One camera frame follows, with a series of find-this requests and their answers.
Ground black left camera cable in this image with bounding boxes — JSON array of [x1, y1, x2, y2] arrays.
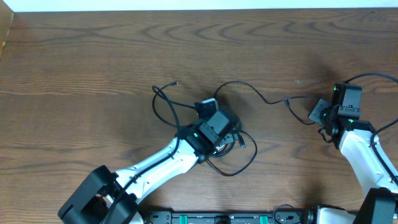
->
[[105, 84, 200, 224]]

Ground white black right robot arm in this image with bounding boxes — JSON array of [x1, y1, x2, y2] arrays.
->
[[307, 99, 397, 224]]

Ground black usb cable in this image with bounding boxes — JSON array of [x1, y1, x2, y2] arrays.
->
[[151, 80, 321, 177]]

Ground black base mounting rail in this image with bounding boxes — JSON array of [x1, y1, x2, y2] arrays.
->
[[144, 209, 316, 224]]

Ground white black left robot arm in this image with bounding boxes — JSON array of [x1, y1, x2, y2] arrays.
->
[[58, 122, 238, 223]]

